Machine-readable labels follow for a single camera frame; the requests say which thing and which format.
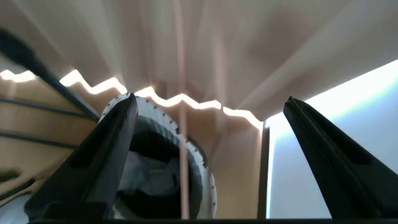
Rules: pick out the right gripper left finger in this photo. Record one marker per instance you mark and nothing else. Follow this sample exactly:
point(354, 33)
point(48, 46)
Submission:
point(93, 168)

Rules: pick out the black clothes rack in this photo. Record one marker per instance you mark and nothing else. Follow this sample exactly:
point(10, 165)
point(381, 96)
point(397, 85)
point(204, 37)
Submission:
point(18, 51)

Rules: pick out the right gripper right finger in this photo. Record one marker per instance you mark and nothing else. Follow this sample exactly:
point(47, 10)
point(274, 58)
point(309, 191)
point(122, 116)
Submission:
point(348, 168)

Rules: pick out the pale grey garment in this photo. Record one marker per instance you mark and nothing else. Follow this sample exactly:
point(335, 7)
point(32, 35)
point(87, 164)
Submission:
point(149, 177)

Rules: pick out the white laundry basket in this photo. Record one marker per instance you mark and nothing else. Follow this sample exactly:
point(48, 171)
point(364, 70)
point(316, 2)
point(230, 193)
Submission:
point(203, 186)

